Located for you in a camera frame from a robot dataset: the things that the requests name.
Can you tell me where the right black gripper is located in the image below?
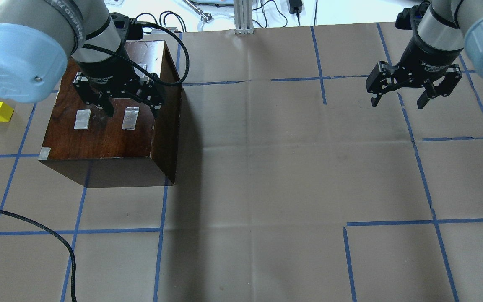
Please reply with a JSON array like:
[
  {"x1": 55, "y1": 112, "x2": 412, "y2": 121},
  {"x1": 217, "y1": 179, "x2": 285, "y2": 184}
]
[{"x1": 366, "y1": 36, "x2": 462, "y2": 109}]

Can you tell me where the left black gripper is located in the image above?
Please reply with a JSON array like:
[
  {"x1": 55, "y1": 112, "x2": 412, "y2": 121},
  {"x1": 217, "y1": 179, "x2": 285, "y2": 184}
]
[{"x1": 73, "y1": 57, "x2": 163, "y2": 118}]

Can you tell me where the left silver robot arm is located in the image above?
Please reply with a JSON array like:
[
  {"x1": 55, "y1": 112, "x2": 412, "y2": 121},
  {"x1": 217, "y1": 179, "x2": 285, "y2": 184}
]
[{"x1": 0, "y1": 0, "x2": 164, "y2": 117}]

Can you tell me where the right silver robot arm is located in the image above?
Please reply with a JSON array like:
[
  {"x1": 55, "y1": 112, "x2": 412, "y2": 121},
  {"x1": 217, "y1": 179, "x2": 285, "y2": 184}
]
[{"x1": 366, "y1": 0, "x2": 483, "y2": 109}]

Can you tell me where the dark wooden drawer cabinet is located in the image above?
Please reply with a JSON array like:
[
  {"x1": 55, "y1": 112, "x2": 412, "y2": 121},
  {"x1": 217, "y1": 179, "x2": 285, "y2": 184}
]
[{"x1": 38, "y1": 61, "x2": 182, "y2": 188}]

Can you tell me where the black power adapter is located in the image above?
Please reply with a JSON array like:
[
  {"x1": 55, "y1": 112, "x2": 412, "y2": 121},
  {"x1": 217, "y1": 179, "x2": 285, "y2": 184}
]
[{"x1": 288, "y1": 0, "x2": 303, "y2": 15}]

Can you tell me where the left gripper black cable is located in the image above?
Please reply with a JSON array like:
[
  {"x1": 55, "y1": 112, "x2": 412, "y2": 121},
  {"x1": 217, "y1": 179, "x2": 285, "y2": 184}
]
[{"x1": 83, "y1": 18, "x2": 190, "y2": 87}]

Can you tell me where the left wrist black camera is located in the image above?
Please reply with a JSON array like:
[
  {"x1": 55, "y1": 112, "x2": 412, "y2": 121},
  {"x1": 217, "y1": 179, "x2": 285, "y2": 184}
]
[{"x1": 109, "y1": 12, "x2": 144, "y2": 42}]

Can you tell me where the wrist black camera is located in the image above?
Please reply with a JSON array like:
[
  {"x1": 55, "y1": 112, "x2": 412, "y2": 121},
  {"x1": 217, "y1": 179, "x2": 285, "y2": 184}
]
[
  {"x1": 395, "y1": 0, "x2": 431, "y2": 30},
  {"x1": 109, "y1": 12, "x2": 144, "y2": 42}
]

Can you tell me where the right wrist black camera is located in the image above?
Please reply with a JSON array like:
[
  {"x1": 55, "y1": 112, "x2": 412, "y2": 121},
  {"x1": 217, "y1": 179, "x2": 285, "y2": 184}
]
[{"x1": 395, "y1": 0, "x2": 431, "y2": 30}]

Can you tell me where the aluminium frame post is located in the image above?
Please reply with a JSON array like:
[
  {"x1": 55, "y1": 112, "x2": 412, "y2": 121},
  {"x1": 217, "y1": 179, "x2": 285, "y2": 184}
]
[{"x1": 233, "y1": 0, "x2": 254, "y2": 34}]

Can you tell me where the black cable on paper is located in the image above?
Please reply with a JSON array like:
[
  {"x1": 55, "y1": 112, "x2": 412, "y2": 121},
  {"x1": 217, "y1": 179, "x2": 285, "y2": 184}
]
[{"x1": 0, "y1": 203, "x2": 78, "y2": 302}]

